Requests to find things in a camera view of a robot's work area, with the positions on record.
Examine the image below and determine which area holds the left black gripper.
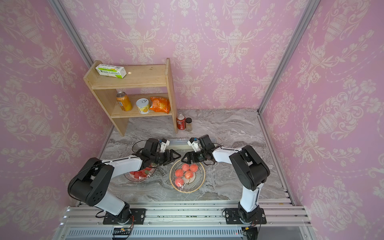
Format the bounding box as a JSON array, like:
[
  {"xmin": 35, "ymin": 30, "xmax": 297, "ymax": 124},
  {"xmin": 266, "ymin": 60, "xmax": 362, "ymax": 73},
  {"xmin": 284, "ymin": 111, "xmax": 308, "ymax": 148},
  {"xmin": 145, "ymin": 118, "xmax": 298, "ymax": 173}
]
[{"xmin": 150, "ymin": 149, "xmax": 182, "ymax": 166}]

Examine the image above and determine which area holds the beige plastic wrap dispenser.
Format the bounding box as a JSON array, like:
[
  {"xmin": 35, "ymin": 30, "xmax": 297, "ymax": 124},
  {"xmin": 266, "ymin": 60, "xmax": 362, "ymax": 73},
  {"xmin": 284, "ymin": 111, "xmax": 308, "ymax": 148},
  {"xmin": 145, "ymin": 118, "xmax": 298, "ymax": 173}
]
[{"xmin": 166, "ymin": 138, "xmax": 193, "ymax": 151}]

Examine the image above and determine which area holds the patterned plate with peaches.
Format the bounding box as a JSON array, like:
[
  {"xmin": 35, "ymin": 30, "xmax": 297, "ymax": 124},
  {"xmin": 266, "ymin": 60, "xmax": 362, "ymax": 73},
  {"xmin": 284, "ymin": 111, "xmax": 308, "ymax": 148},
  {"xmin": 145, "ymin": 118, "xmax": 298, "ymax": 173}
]
[{"xmin": 169, "ymin": 159, "xmax": 207, "ymax": 194}]

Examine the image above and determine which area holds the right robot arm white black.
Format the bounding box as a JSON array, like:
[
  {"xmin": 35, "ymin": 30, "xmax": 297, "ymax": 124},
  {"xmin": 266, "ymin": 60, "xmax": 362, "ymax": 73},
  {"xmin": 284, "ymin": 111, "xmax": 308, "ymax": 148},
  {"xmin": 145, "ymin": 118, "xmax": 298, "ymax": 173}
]
[{"xmin": 182, "ymin": 135, "xmax": 270, "ymax": 225}]

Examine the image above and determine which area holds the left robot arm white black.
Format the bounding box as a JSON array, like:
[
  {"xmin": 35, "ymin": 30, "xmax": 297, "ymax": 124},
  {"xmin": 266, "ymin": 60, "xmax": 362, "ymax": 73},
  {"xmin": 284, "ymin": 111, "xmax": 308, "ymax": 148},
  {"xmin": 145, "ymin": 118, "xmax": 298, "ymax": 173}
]
[{"xmin": 67, "ymin": 138, "xmax": 181, "ymax": 224}]

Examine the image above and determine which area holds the peach fruit pile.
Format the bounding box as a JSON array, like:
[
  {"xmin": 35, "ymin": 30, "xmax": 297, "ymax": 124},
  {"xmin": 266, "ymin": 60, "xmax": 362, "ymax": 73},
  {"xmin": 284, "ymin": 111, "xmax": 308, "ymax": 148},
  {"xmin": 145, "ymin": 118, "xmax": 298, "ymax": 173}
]
[{"xmin": 174, "ymin": 164, "xmax": 199, "ymax": 189}]

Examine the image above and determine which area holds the small brown spice jar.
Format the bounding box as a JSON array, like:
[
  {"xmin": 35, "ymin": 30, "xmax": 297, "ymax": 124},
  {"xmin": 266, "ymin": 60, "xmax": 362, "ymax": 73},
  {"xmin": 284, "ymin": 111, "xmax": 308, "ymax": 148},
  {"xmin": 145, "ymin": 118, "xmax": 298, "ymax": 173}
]
[{"xmin": 186, "ymin": 118, "xmax": 193, "ymax": 132}]

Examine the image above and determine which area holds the red soda can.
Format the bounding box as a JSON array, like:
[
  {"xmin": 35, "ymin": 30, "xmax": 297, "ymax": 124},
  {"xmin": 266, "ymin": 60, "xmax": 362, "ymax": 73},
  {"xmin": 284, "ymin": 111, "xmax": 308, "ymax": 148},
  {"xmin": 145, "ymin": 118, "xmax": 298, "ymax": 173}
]
[{"xmin": 177, "ymin": 114, "xmax": 186, "ymax": 130}]

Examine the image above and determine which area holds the red strawberries pile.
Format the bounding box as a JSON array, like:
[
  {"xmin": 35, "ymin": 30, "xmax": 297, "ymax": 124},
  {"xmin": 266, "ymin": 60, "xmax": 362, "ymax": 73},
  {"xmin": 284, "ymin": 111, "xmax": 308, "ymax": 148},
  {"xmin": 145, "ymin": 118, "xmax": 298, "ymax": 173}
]
[{"xmin": 128, "ymin": 170, "xmax": 152, "ymax": 182}]

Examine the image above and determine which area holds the orange snack bag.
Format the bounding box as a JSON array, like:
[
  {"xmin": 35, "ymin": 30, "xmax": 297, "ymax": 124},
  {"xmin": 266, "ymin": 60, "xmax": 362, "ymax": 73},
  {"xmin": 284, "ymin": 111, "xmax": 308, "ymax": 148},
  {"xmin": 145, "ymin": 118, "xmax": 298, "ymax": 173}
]
[{"xmin": 150, "ymin": 97, "xmax": 171, "ymax": 114}]

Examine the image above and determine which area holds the white yellow cup container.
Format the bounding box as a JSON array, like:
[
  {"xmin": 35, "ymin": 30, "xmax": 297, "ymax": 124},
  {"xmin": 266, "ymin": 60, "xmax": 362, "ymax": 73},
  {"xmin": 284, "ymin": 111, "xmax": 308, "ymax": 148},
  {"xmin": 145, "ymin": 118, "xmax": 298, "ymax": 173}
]
[{"xmin": 136, "ymin": 98, "xmax": 150, "ymax": 115}]

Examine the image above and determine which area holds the orange drink can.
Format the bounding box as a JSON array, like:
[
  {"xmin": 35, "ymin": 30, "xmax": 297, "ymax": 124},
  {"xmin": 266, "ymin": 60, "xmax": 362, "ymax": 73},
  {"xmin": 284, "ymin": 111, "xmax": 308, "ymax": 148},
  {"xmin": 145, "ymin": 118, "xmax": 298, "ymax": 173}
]
[{"xmin": 116, "ymin": 92, "xmax": 133, "ymax": 112}]

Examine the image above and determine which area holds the small electronics board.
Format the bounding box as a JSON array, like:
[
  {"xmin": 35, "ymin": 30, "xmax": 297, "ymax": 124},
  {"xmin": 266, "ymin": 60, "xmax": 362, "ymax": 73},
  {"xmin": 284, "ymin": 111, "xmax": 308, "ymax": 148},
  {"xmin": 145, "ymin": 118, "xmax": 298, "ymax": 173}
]
[{"xmin": 112, "ymin": 228, "xmax": 133, "ymax": 238}]

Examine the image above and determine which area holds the wooden two-tier shelf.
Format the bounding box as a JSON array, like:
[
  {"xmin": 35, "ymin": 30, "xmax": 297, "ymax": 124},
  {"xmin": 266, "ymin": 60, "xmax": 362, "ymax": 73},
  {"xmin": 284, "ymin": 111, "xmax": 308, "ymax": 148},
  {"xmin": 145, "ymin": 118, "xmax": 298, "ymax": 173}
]
[{"xmin": 84, "ymin": 58, "xmax": 178, "ymax": 136}]

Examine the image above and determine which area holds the white green carton box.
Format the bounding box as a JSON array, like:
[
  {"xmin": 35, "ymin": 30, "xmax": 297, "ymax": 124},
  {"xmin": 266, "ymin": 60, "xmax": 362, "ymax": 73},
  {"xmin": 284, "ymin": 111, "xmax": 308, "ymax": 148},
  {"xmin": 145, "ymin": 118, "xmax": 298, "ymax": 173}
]
[{"xmin": 96, "ymin": 64, "xmax": 127, "ymax": 79}]

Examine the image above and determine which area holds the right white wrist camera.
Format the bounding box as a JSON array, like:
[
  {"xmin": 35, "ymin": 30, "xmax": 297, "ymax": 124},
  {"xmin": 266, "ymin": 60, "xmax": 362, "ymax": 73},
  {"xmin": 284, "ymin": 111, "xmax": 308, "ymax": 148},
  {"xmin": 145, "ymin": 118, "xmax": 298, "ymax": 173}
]
[{"xmin": 188, "ymin": 138, "xmax": 202, "ymax": 153}]

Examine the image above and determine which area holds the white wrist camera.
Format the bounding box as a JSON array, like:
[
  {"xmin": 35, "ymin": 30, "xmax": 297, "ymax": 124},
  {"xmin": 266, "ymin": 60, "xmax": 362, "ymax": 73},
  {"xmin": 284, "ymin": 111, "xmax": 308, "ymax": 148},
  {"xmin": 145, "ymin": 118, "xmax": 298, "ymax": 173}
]
[
  {"xmin": 159, "ymin": 139, "xmax": 170, "ymax": 153},
  {"xmin": 188, "ymin": 138, "xmax": 202, "ymax": 153}
]

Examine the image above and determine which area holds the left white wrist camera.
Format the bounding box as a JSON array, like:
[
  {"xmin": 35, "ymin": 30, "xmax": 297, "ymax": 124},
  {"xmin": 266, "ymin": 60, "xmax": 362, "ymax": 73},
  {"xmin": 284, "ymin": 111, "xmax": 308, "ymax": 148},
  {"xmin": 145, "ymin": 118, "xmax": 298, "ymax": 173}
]
[{"xmin": 159, "ymin": 139, "xmax": 170, "ymax": 153}]

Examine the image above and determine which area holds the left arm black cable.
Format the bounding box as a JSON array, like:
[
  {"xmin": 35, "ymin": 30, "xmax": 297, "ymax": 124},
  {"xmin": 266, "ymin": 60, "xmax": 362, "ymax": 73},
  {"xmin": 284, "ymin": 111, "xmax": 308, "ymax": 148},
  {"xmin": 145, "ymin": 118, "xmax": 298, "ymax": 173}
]
[{"xmin": 131, "ymin": 139, "xmax": 148, "ymax": 155}]

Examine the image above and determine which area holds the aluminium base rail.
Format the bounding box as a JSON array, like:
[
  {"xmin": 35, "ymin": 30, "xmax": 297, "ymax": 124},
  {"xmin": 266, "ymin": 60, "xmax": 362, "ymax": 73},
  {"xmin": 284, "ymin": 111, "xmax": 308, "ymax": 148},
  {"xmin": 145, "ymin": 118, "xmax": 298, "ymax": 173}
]
[{"xmin": 54, "ymin": 198, "xmax": 315, "ymax": 240}]

